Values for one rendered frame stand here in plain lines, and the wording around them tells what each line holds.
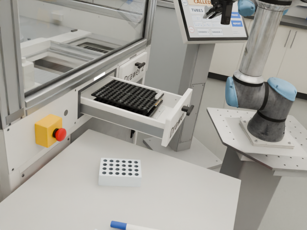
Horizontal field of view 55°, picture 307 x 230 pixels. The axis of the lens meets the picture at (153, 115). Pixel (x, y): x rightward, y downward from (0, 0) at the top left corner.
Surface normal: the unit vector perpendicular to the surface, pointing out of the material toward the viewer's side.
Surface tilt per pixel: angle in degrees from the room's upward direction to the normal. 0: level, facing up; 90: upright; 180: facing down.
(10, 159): 90
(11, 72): 90
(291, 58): 90
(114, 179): 90
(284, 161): 0
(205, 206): 0
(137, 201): 0
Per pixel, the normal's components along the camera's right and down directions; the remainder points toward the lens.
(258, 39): -0.54, 0.40
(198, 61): 0.50, 0.47
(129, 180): 0.09, 0.49
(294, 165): 0.14, -0.87
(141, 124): -0.35, 0.40
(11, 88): 0.93, 0.28
